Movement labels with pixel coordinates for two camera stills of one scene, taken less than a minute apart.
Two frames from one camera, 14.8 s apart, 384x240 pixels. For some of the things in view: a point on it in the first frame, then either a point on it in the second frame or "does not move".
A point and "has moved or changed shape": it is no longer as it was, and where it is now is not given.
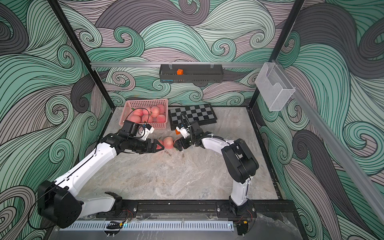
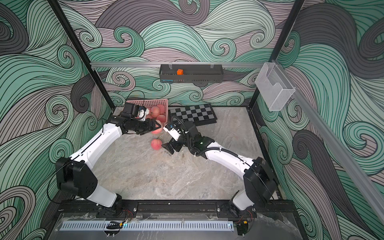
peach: [158, 146] does not move
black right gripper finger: [178, 144] -> [168, 147]
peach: [162, 109] does not move
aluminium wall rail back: [139, 64] does not move
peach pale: [168, 143] has moved or changed shape
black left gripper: [148, 150] -> [149, 128]
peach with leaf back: [160, 118] does not move
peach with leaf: [155, 111] does not move
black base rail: [207, 210] does not move
